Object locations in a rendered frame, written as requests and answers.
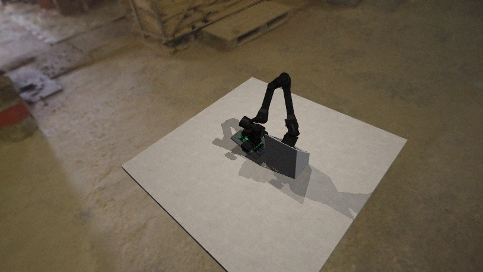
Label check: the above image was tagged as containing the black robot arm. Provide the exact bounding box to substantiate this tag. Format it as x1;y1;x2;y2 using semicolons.
239;72;300;148

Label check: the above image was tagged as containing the grey switch panel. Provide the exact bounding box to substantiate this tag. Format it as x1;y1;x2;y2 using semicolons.
230;128;265;160

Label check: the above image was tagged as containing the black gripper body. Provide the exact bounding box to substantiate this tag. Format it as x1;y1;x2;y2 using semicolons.
241;130;268;153

